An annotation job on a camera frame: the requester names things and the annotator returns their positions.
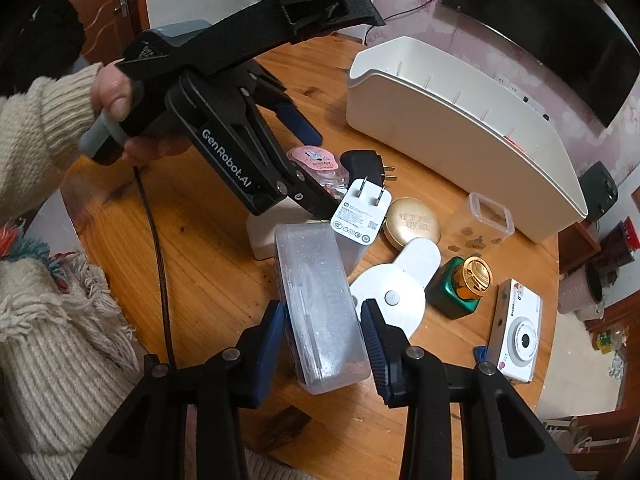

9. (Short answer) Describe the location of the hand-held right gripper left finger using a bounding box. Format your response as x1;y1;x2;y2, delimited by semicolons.
75;300;287;480

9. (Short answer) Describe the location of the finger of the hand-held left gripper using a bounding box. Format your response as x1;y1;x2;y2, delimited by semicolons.
240;87;347;223
247;62;323;147

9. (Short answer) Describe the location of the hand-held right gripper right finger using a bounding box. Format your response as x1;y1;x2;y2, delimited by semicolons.
360;298;566;480

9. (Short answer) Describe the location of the white charger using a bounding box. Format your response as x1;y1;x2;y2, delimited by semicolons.
330;176;392;273

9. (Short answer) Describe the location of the translucent plastic box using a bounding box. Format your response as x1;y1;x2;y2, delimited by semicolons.
274;222;372;396

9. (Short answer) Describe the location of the round translucent lid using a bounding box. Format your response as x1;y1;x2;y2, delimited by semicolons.
382;196;443;249

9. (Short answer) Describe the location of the white plastic bin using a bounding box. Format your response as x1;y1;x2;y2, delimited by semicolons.
345;36;590;243

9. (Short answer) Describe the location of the person's left forearm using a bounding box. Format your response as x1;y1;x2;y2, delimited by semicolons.
0;65;103;221

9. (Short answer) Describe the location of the person's left hand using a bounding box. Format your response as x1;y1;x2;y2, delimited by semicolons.
90;62;193;166

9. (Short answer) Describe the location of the beige tape dispenser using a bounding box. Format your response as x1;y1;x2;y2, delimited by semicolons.
287;145;349;201

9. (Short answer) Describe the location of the black charger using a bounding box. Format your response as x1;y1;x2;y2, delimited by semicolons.
340;150;396;186

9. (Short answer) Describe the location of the white rectangular block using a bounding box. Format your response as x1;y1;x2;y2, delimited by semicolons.
246;207;301;262

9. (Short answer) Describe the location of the green perfume bottle gold cap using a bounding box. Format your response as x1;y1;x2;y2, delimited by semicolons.
425;255;494;320

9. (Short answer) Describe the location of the small clear plastic container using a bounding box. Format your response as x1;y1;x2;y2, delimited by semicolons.
446;192;516;256

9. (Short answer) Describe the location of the wooden door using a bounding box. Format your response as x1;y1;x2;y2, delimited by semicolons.
80;0;151;66

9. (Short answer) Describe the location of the dark cloth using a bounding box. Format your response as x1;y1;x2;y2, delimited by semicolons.
0;0;87;98

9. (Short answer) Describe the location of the grey trash can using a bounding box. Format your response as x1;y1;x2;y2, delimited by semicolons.
557;260;606;316

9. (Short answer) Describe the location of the person's cream fringed sweater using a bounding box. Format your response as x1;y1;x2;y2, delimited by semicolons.
0;217;176;480

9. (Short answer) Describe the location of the wooden sideboard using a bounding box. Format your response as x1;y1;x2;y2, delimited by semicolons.
556;217;603;261

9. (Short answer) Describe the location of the yellow green bottle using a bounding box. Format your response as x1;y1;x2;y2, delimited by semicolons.
592;327;628;353

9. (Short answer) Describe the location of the dark jar with red lid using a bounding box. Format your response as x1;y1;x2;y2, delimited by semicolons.
602;217;640;273

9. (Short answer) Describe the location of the black television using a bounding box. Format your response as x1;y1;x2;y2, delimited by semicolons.
440;0;640;128

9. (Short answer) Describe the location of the dark green toaster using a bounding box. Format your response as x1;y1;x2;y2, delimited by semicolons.
580;161;618;221

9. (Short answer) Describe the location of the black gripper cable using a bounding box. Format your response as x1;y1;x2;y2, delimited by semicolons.
131;162;177;368

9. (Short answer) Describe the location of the white compact camera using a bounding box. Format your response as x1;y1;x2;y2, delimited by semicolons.
486;277;545;385

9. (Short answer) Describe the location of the black television cable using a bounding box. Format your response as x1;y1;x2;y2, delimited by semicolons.
364;0;447;45

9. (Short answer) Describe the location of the white wall socket strip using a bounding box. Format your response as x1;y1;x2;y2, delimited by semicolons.
492;72;551;122

